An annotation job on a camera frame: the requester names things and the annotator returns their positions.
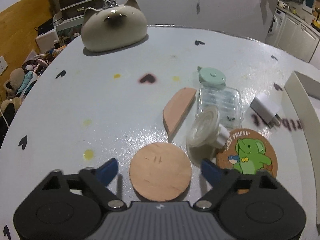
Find green elephant round coaster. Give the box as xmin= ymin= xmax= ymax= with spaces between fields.
xmin=216 ymin=128 xmax=279 ymax=196

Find white plastic suction hook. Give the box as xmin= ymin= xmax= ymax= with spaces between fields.
xmin=187 ymin=105 xmax=229 ymax=149

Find round plain wooden coaster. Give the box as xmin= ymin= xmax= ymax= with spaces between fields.
xmin=129 ymin=142 xmax=192 ymax=202

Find half round wooden coaster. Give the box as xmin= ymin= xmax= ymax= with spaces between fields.
xmin=162 ymin=87 xmax=197 ymax=140

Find clear plastic ribbed container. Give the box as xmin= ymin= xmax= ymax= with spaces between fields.
xmin=197 ymin=83 xmax=244 ymax=130

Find white usb wall charger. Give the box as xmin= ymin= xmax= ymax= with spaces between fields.
xmin=250 ymin=93 xmax=281 ymax=126

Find mint green round lid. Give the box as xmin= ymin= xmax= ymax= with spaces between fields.
xmin=197 ymin=66 xmax=226 ymax=88

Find white shallow cardboard box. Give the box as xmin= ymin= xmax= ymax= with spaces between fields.
xmin=285 ymin=71 xmax=319 ymax=177

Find pile of plush toys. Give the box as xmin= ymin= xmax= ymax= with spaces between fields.
xmin=1 ymin=43 xmax=66 ymax=128

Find cream ceramic cat jar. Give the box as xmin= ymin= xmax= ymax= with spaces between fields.
xmin=81 ymin=0 xmax=148 ymax=53

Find white front-load washing machine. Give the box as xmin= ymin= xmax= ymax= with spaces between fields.
xmin=265 ymin=9 xmax=286 ymax=47

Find white kitchen base cabinets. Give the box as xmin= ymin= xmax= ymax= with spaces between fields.
xmin=277 ymin=13 xmax=319 ymax=63

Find white wall socket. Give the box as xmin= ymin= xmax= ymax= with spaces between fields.
xmin=0 ymin=56 xmax=8 ymax=75

